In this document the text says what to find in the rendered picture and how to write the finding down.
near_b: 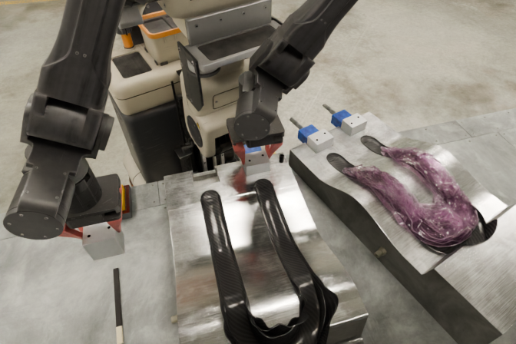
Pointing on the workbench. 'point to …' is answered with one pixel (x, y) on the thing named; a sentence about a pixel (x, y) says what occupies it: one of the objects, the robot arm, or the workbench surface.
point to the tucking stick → (117, 306)
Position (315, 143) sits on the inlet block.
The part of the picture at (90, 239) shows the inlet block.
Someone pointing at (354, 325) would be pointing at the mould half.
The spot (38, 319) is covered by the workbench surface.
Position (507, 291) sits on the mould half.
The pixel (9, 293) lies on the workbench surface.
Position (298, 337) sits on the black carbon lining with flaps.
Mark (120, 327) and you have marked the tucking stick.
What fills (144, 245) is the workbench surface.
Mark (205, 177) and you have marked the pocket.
